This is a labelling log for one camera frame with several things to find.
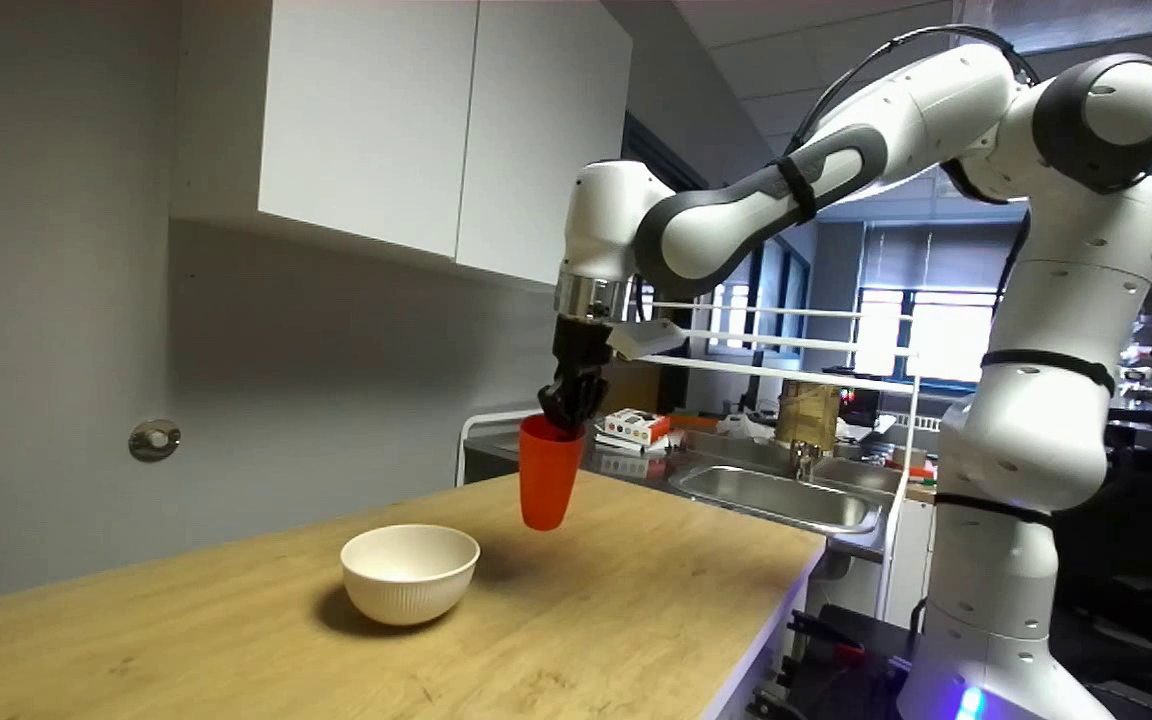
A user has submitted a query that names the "white metal shelf rack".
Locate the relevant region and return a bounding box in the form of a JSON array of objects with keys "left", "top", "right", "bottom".
[{"left": 450, "top": 293, "right": 930, "bottom": 634}]

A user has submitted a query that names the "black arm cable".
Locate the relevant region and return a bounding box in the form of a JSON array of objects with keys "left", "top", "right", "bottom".
[{"left": 779, "top": 22, "right": 1045, "bottom": 155}]

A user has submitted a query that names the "white wall cabinet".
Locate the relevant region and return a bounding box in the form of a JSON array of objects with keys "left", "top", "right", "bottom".
[{"left": 168, "top": 0, "right": 638, "bottom": 300}]

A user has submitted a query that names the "white and red box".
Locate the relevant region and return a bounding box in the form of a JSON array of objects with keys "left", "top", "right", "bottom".
[{"left": 596, "top": 406, "right": 678, "bottom": 461}]

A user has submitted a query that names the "black equipment cart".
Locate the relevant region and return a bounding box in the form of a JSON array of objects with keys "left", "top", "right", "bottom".
[{"left": 748, "top": 601, "right": 922, "bottom": 720}]

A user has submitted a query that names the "orange plastic cup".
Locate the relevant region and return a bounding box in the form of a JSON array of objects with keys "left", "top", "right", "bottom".
[{"left": 517, "top": 412, "right": 591, "bottom": 536}]

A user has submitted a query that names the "brown paper bag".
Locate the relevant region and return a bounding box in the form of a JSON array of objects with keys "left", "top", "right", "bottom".
[{"left": 779, "top": 382, "right": 850, "bottom": 457}]

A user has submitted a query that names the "white ceramic bowl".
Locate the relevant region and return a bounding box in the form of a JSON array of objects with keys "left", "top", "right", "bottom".
[{"left": 338, "top": 522, "right": 483, "bottom": 634}]

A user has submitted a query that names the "bright window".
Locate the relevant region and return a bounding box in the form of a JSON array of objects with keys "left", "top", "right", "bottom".
[{"left": 851, "top": 285, "right": 1000, "bottom": 389}]

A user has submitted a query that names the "stainless steel sink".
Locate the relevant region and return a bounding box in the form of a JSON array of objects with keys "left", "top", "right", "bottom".
[{"left": 672, "top": 461, "right": 888, "bottom": 542}]

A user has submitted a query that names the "round grey wall knob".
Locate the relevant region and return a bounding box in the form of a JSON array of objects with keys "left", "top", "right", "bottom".
[{"left": 123, "top": 417, "right": 183, "bottom": 469}]

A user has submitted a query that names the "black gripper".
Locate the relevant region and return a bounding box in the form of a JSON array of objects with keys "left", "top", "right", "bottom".
[{"left": 535, "top": 307, "right": 617, "bottom": 442}]

